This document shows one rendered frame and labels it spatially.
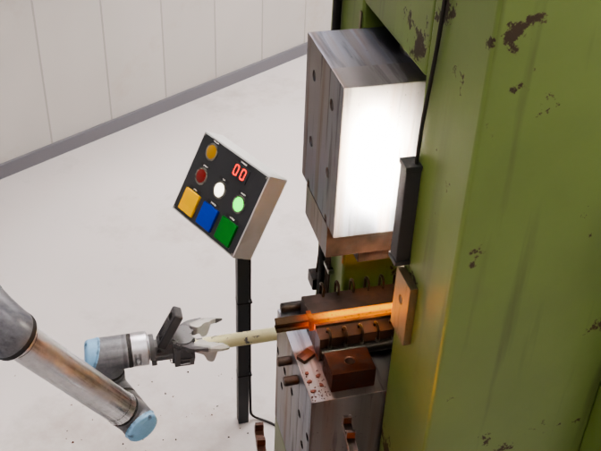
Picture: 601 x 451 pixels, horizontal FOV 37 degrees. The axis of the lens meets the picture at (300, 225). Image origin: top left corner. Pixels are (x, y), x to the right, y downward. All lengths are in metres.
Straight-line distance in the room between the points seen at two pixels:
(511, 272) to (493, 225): 0.14
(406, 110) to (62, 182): 3.17
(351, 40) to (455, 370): 0.80
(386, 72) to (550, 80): 0.47
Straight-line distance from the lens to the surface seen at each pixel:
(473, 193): 1.74
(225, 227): 2.77
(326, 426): 2.45
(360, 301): 2.56
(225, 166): 2.82
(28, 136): 5.06
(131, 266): 4.30
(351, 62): 2.06
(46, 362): 2.10
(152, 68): 5.40
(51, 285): 4.26
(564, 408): 2.30
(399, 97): 2.00
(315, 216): 2.30
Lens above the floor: 2.64
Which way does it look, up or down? 36 degrees down
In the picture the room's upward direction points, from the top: 2 degrees clockwise
